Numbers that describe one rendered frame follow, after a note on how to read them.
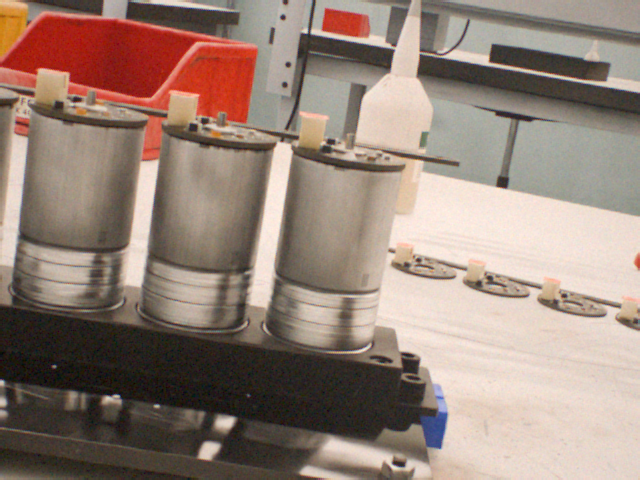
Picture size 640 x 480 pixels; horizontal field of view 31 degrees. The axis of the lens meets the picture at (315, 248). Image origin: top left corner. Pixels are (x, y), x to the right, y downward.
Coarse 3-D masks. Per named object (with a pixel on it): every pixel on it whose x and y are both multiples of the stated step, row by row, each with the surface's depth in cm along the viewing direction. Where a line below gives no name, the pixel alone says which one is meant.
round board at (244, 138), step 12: (204, 120) 25; (168, 132) 24; (180, 132) 23; (192, 132) 23; (204, 132) 24; (240, 132) 25; (252, 132) 25; (216, 144) 23; (228, 144) 23; (240, 144) 23; (252, 144) 23; (264, 144) 24; (276, 144) 24
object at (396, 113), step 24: (408, 24) 52; (408, 48) 52; (408, 72) 52; (384, 96) 52; (408, 96) 52; (360, 120) 53; (384, 120) 52; (408, 120) 52; (384, 144) 52; (408, 144) 52; (408, 168) 53; (408, 192) 53
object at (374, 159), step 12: (324, 144) 24; (336, 144) 25; (312, 156) 23; (324, 156) 23; (336, 156) 23; (372, 156) 24; (384, 156) 24; (372, 168) 23; (384, 168) 23; (396, 168) 24
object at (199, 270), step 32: (224, 128) 24; (160, 160) 24; (192, 160) 23; (224, 160) 23; (256, 160) 24; (160, 192) 24; (192, 192) 23; (224, 192) 23; (256, 192) 24; (160, 224) 24; (192, 224) 24; (224, 224) 24; (256, 224) 24; (160, 256) 24; (192, 256) 24; (224, 256) 24; (256, 256) 25; (160, 288) 24; (192, 288) 24; (224, 288) 24; (160, 320) 24; (192, 320) 24; (224, 320) 24
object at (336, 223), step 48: (288, 192) 24; (336, 192) 23; (384, 192) 24; (288, 240) 24; (336, 240) 24; (384, 240) 24; (288, 288) 24; (336, 288) 24; (288, 336) 24; (336, 336) 24
